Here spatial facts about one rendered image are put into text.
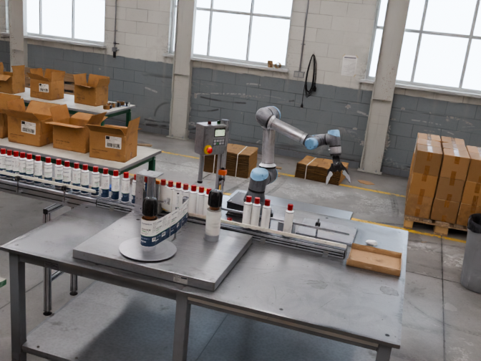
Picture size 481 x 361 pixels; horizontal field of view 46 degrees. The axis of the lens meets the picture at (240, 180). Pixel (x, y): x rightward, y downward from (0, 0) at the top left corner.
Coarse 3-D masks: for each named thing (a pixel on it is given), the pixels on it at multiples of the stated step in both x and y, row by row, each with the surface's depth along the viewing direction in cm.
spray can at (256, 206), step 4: (256, 200) 339; (256, 204) 340; (260, 204) 342; (252, 208) 342; (256, 208) 340; (260, 208) 342; (252, 212) 342; (256, 212) 341; (252, 216) 342; (256, 216) 342; (252, 220) 343; (256, 220) 342; (252, 224) 343; (256, 224) 343
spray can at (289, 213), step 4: (288, 204) 334; (292, 204) 335; (288, 208) 334; (292, 208) 335; (288, 212) 334; (292, 212) 334; (288, 216) 335; (292, 216) 335; (284, 220) 338; (288, 220) 335; (292, 220) 336; (284, 224) 338; (288, 224) 336; (284, 228) 338; (288, 228) 337; (288, 232) 338; (284, 236) 339; (288, 236) 339
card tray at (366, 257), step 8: (352, 248) 344; (360, 248) 343; (368, 248) 341; (376, 248) 339; (352, 256) 332; (360, 256) 333; (368, 256) 334; (376, 256) 336; (384, 256) 337; (392, 256) 338; (400, 256) 336; (352, 264) 320; (360, 264) 318; (368, 264) 317; (376, 264) 325; (384, 264) 326; (392, 264) 327; (400, 264) 321; (384, 272) 315; (392, 272) 314
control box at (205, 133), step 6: (198, 126) 343; (204, 126) 339; (210, 126) 341; (216, 126) 343; (222, 126) 346; (198, 132) 344; (204, 132) 340; (210, 132) 342; (198, 138) 345; (204, 138) 341; (210, 138) 343; (216, 138) 346; (222, 138) 349; (198, 144) 346; (204, 144) 342; (210, 144) 344; (198, 150) 346; (204, 150) 343; (216, 150) 349; (222, 150) 351
